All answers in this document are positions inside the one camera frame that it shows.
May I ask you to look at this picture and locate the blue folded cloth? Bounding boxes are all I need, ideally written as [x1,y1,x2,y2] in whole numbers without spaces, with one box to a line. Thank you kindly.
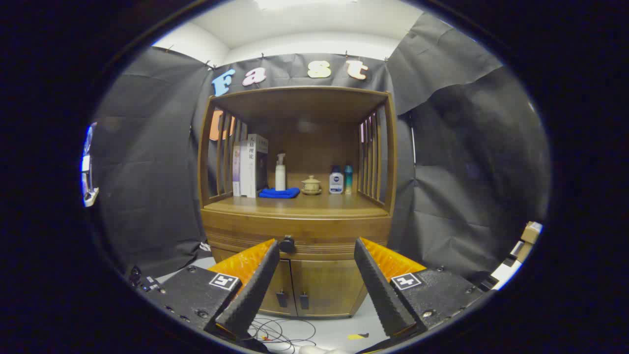
[259,187,301,199]

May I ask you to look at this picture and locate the thin pale purple book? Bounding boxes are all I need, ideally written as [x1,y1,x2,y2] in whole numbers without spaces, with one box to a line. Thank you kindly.
[232,142,241,197]

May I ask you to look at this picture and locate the thick white book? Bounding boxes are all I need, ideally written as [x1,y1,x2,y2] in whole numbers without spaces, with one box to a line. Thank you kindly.
[240,134,269,198]

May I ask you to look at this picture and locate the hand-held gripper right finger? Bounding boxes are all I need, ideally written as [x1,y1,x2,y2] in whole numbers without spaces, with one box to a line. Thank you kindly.
[354,237,493,339]

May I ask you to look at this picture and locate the wooden cabinet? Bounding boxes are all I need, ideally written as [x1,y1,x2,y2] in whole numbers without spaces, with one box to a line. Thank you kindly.
[198,86,398,319]

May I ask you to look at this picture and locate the wooden countertop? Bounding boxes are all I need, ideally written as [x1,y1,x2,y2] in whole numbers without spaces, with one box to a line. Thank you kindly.
[203,192,391,220]

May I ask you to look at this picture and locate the white and blue equipment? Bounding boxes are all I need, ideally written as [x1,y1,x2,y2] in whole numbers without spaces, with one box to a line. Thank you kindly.
[81,123,100,207]

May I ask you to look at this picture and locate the wooden drawer with black knob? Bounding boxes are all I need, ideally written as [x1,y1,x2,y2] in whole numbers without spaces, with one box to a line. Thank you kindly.
[201,212,392,261]

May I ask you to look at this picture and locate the wooden cabinet door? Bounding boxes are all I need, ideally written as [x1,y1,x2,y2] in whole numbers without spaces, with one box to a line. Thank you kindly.
[290,259,368,318]
[259,259,298,316]

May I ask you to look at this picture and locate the black backdrop cloth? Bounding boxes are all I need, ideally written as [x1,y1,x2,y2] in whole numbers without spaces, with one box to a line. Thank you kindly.
[91,12,551,282]

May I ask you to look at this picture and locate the cardboard box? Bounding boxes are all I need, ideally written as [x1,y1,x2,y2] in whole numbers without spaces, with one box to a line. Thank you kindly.
[521,221,543,244]

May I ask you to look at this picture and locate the white furniture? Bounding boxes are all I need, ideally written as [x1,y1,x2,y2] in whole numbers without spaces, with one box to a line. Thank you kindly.
[490,241,534,291]

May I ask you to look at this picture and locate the thin black cables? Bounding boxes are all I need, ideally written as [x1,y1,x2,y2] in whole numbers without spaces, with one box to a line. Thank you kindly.
[247,317,318,354]

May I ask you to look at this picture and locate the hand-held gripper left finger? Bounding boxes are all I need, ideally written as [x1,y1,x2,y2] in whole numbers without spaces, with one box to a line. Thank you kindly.
[137,239,281,340]

